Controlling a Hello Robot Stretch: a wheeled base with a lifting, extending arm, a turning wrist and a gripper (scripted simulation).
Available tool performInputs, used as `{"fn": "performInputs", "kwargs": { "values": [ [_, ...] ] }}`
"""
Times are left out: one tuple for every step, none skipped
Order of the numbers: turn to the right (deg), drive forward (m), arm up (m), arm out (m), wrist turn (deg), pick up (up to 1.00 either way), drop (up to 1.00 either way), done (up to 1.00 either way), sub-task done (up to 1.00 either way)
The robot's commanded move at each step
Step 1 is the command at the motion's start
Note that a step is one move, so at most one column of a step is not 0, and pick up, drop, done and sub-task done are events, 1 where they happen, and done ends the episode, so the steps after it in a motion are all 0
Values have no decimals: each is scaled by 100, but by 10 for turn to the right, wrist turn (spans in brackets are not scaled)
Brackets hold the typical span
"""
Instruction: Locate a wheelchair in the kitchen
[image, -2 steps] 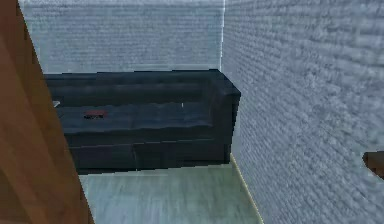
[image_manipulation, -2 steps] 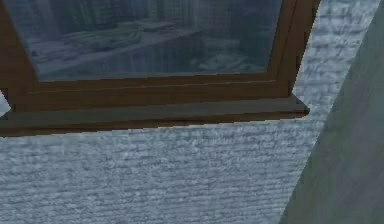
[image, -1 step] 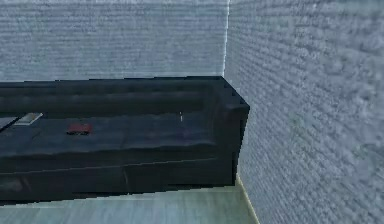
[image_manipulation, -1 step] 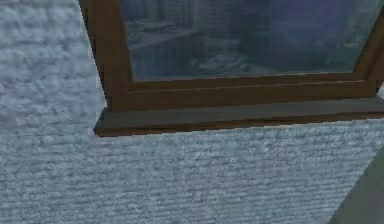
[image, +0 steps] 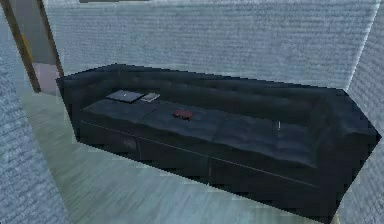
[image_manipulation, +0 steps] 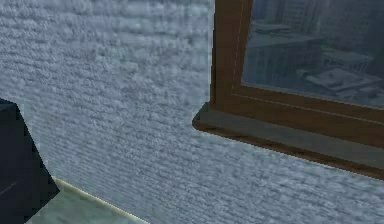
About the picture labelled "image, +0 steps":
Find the dark red book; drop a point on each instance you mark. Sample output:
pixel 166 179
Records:
pixel 183 114

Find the pale grey book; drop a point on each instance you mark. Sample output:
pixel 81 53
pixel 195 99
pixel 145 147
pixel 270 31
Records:
pixel 150 97

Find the grey closed laptop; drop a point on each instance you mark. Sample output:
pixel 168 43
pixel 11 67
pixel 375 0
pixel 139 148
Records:
pixel 124 96

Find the black leather sofa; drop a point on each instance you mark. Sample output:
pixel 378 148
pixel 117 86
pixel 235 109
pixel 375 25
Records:
pixel 253 146

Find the small white stick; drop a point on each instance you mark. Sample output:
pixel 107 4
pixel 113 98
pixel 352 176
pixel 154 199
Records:
pixel 279 125

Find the brown door frame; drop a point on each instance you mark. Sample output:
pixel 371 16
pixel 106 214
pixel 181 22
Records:
pixel 23 50

